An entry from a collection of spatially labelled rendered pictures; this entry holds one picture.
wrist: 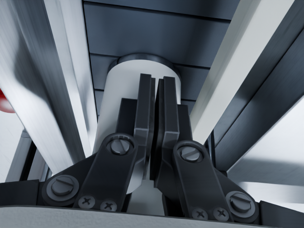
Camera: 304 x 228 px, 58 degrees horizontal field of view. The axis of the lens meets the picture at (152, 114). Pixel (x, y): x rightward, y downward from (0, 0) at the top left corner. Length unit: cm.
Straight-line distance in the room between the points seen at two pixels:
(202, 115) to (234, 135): 17
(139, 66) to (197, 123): 5
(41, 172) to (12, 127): 8
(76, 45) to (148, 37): 5
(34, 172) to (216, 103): 30
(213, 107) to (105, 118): 6
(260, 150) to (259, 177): 8
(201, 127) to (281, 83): 10
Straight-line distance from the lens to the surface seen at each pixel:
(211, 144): 34
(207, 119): 17
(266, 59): 26
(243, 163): 33
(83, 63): 19
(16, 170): 41
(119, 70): 17
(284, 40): 25
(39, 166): 41
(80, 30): 17
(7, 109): 31
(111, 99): 16
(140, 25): 16
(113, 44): 17
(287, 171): 37
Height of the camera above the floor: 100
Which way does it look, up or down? 31 degrees down
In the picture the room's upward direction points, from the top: 176 degrees counter-clockwise
